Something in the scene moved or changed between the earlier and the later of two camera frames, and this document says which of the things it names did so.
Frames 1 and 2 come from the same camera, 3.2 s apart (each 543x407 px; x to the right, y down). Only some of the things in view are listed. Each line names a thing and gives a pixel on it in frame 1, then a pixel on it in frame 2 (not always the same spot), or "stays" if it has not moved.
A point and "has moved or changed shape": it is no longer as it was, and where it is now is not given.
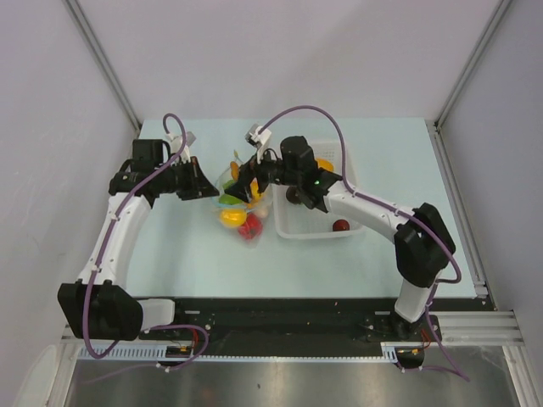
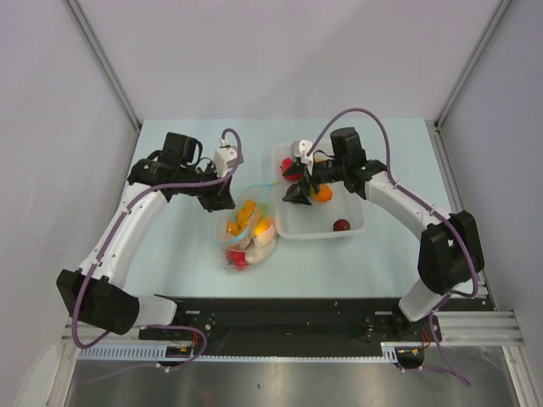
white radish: [263, 210] -> [262, 247]
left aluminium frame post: [103, 60] stays
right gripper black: [242, 188] -> [297, 168]
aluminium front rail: [457, 328] stays
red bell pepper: [252, 227] -> [237, 259]
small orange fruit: [234, 170] has moved or changed shape
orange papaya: [255, 194] -> [262, 225]
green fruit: [229, 199] has moved or changed shape
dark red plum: [340, 225] stays
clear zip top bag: [249, 220] has moved or changed shape
